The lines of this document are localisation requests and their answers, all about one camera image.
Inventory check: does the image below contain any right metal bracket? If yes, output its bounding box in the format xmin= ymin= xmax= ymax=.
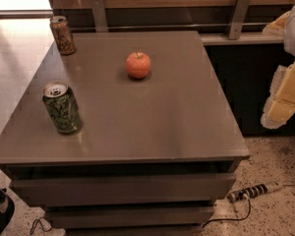
xmin=226 ymin=0 xmax=251 ymax=40

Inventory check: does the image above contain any black power cable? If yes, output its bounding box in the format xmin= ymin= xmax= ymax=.
xmin=201 ymin=195 xmax=253 ymax=229

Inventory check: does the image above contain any grey drawer cabinet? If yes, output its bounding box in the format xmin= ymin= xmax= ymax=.
xmin=0 ymin=31 xmax=249 ymax=236

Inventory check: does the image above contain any left metal bracket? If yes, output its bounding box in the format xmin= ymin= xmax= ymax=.
xmin=89 ymin=0 xmax=108 ymax=32

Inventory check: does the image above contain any red apple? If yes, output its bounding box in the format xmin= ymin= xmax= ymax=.
xmin=126 ymin=52 xmax=150 ymax=80

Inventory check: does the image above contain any metal bracket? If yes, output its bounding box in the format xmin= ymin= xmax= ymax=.
xmin=226 ymin=0 xmax=251 ymax=40
xmin=89 ymin=0 xmax=108 ymax=32

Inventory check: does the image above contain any white power strip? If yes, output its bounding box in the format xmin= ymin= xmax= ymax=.
xmin=227 ymin=182 xmax=283 ymax=203

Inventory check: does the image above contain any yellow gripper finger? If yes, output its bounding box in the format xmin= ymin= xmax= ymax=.
xmin=261 ymin=61 xmax=295 ymax=129
xmin=263 ymin=12 xmax=290 ymax=36

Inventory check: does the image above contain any green soda can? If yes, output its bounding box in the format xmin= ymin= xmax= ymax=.
xmin=42 ymin=81 xmax=83 ymax=134

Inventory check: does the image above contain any orange soda can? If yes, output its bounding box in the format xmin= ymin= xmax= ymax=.
xmin=50 ymin=16 xmax=76 ymax=55

